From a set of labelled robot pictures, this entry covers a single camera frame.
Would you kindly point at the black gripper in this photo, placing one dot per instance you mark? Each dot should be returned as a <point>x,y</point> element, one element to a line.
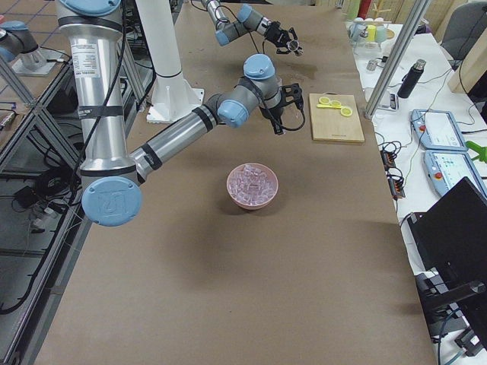
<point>275,112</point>
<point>275,33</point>

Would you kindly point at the steel jigger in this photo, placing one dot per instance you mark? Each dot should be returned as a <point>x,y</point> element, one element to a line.
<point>294,47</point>

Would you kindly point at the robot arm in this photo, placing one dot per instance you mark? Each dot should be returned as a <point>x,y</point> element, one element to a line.
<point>249,20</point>
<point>111,175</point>

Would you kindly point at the pink ice bowl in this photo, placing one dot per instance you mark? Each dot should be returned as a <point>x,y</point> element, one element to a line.
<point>252,186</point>

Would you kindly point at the yellow plastic stick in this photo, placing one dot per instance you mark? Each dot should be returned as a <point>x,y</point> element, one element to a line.
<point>329,106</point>

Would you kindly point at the bamboo cutting board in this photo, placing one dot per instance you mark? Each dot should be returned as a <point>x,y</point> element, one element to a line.
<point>329,125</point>

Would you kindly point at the lemon slice far end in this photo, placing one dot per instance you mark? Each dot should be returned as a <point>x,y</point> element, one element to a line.
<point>345,111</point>

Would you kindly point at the blue cup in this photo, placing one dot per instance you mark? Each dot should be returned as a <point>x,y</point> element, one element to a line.
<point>355,30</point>

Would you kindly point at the yellow cup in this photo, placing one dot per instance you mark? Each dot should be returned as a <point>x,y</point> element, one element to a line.
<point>371,31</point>

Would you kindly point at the steel cup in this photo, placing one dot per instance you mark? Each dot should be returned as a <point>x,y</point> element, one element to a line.
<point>372,65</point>

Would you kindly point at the black water bottle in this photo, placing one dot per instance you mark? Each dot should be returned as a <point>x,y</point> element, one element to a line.
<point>411,79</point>

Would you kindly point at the far teach pendant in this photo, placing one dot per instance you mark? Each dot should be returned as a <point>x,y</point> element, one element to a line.
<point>437,130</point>

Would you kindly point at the teach pendant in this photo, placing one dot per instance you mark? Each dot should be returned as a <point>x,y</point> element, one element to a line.
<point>437,130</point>
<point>446,168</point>

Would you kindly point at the near teach pendant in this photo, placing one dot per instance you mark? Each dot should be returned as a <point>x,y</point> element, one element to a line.
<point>446,168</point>

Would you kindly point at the black laptop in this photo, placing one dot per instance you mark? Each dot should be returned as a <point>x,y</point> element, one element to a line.
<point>451,236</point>

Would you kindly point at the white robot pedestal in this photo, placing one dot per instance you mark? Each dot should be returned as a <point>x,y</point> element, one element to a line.
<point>172,97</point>

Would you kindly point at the aluminium frame post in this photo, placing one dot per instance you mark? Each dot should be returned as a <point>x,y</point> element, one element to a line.
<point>402,42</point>

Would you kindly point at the green handled tool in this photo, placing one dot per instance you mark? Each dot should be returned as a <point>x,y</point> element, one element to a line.
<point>480,150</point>

